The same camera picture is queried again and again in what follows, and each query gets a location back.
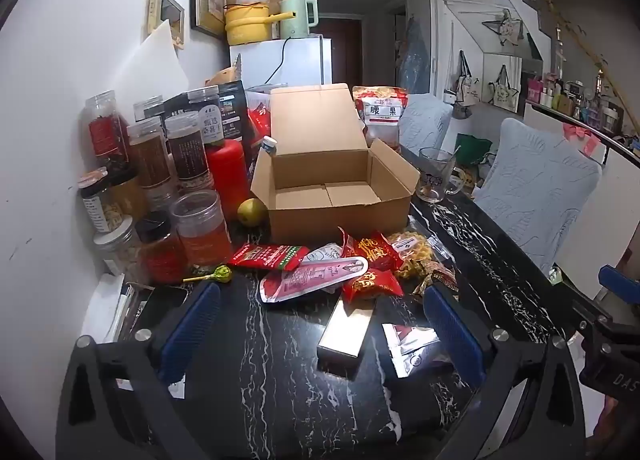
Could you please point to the green lollipop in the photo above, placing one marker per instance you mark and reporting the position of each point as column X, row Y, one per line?
column 221, row 274

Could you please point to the round woven mat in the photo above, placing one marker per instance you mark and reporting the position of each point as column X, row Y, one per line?
column 238, row 68

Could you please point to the clear jar red contents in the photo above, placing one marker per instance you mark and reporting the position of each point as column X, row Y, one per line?
column 105, row 133

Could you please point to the brown cardboard box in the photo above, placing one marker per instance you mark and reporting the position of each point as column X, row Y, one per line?
column 320, row 125

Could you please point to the red green snack packet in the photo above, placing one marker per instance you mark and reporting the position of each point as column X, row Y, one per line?
column 265, row 256

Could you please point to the white fridge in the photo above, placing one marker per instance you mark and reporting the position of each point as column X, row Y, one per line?
column 260, row 60

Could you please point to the black stand-up pouch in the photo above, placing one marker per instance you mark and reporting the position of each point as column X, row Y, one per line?
column 232, row 108

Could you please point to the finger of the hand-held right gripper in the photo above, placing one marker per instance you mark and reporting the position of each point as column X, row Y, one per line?
column 595, row 317
column 622, row 282

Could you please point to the clear yellow snack packet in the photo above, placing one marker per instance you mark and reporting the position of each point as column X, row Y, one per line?
column 412, row 252

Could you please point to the black-lidded jar of nuts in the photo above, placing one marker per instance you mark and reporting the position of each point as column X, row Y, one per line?
column 100, row 207

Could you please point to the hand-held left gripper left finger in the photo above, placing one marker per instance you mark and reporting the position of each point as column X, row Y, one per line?
column 192, row 330

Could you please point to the glass mug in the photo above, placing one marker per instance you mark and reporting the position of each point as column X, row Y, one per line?
column 434, row 175

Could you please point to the small white-capped blue bottle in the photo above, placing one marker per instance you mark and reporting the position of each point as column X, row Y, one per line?
column 270, row 144

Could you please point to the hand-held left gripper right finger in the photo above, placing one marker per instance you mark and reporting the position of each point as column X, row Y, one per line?
column 452, row 332

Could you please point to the hanging blue plastic bag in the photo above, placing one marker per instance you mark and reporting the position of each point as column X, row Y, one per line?
column 415, row 60

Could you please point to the green electric kettle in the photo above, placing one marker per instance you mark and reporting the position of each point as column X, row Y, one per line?
column 295, row 20

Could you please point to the beige wall intercom panel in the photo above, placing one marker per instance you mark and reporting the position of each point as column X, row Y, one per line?
column 165, row 8

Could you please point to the clear jar silver lid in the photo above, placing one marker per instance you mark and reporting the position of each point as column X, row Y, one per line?
column 148, row 108

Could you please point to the clear plastic container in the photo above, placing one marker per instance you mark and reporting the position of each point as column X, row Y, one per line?
column 260, row 90

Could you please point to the brown paper bag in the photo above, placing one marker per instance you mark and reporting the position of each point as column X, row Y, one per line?
column 225, row 76

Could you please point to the white printed snack packet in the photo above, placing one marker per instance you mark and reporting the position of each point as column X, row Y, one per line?
column 325, row 255

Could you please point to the long pink snack packet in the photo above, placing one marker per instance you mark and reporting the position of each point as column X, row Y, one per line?
column 305, row 281

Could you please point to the white plastic packet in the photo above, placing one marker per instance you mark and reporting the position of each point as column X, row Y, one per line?
column 102, row 300

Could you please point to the gold rectangular box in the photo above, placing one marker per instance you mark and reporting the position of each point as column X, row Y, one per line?
column 345, row 332

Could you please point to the clear jar dark label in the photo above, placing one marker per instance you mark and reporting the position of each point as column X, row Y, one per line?
column 189, row 155

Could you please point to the red canister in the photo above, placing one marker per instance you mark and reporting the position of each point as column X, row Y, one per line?
column 227, row 175

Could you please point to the red gold snack packet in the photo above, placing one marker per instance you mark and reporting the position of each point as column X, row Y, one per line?
column 372, row 286
column 372, row 250

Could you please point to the red pouch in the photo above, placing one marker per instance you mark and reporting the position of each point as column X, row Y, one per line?
column 259, row 120

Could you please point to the clear jar brown contents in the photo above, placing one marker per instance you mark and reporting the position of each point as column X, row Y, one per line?
column 150, row 155

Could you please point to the row of cosmetic bottles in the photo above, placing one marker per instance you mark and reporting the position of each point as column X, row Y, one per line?
column 560, row 98

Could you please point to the pink bow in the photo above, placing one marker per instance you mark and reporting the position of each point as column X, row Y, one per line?
column 582, row 135

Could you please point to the silver-lidded jar pale contents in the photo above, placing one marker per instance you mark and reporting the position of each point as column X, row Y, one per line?
column 120, row 252

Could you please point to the black-lidded jar red contents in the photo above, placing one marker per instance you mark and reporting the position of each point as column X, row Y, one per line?
column 162, row 252

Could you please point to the yellow pot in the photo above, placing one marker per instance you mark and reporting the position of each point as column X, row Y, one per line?
column 245, row 25

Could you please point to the clear-lidded jar orange contents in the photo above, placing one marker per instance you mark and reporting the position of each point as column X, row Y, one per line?
column 202, row 235

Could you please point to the yellow lemon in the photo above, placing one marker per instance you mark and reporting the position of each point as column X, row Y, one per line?
column 251, row 212

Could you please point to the white foam board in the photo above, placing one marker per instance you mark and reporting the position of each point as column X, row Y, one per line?
column 150, row 70

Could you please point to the green bag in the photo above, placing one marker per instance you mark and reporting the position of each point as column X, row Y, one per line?
column 472, row 148

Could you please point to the red white nut bag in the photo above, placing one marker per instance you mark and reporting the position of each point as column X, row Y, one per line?
column 382, row 113

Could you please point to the silver foil packet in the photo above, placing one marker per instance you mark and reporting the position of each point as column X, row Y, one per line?
column 407, row 347

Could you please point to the white cabinet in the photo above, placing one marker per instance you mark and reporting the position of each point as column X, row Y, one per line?
column 545, row 118

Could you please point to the large grey covered chair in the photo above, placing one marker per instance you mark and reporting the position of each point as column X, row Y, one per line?
column 535, row 185

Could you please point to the small grey covered chair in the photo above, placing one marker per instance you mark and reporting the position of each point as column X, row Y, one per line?
column 425, row 120

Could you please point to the brown candy wrapper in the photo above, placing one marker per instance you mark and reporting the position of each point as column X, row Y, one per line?
column 435, row 275

